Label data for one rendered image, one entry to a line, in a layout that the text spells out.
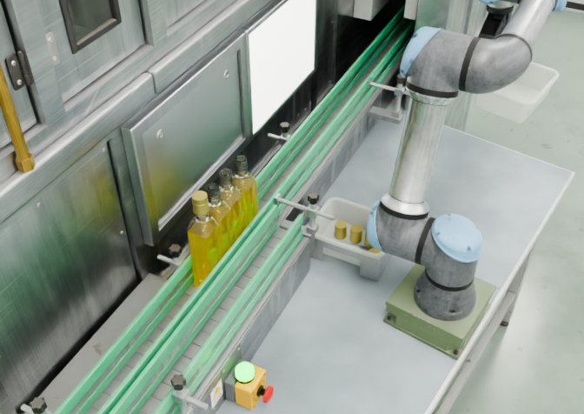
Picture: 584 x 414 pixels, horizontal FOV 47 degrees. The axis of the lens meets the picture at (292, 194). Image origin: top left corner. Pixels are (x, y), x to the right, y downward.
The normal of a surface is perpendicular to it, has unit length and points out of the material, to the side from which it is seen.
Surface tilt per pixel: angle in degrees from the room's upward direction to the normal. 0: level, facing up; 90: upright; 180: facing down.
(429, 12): 90
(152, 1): 90
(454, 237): 7
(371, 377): 0
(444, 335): 90
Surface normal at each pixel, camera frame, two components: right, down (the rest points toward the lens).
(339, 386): 0.00, -0.76
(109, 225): 0.88, 0.31
